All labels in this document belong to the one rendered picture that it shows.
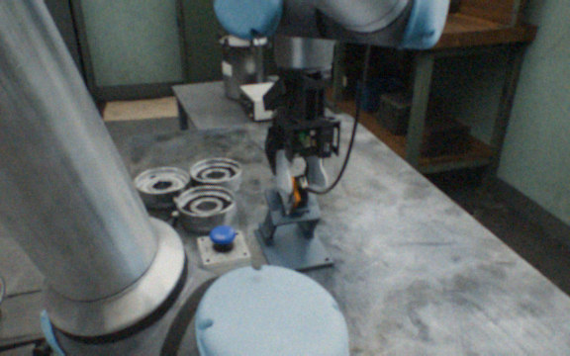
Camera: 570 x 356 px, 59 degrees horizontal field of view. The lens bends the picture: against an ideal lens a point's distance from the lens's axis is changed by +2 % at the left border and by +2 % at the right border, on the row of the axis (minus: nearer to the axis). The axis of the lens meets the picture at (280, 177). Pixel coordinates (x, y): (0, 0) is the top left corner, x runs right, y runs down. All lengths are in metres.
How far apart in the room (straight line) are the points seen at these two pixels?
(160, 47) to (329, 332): 3.82
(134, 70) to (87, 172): 3.84
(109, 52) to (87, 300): 3.77
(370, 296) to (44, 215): 0.53
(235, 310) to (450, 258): 0.54
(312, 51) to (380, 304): 0.37
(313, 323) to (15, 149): 0.23
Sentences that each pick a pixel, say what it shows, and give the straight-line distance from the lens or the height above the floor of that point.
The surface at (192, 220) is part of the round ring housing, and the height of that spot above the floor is 0.83.
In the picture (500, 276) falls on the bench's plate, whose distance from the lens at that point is 0.86.
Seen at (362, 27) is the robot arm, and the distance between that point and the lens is 0.44.
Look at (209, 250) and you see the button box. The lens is 0.77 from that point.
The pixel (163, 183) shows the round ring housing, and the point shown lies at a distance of 1.02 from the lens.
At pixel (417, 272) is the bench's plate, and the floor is 0.80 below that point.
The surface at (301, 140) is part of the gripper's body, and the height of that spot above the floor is 1.03.
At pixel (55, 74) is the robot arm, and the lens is 0.31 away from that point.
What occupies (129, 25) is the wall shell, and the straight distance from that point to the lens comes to 4.08.
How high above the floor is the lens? 1.29
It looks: 28 degrees down
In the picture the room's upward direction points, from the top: straight up
